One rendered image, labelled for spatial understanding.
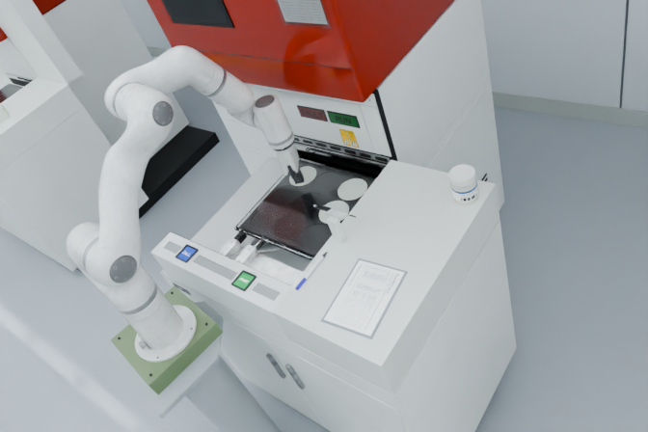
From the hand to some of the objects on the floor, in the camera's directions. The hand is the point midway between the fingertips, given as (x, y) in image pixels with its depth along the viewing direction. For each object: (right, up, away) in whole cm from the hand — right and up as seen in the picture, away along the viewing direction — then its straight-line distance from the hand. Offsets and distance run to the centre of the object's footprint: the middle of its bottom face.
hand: (298, 176), depth 188 cm
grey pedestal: (-20, -115, +31) cm, 121 cm away
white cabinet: (+30, -81, +46) cm, 98 cm away
